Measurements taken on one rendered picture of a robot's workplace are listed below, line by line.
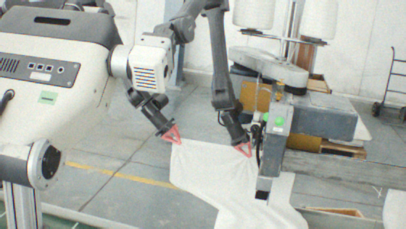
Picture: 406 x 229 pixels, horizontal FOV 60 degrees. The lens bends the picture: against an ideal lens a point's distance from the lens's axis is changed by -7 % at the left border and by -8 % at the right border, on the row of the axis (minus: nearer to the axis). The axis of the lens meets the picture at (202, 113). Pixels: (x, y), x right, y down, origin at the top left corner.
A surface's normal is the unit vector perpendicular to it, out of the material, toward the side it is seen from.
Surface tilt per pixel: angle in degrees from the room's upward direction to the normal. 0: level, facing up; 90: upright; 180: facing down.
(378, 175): 90
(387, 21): 90
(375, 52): 90
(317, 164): 90
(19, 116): 50
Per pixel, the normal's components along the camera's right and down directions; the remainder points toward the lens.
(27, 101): -0.09, -0.38
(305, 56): -0.20, 0.29
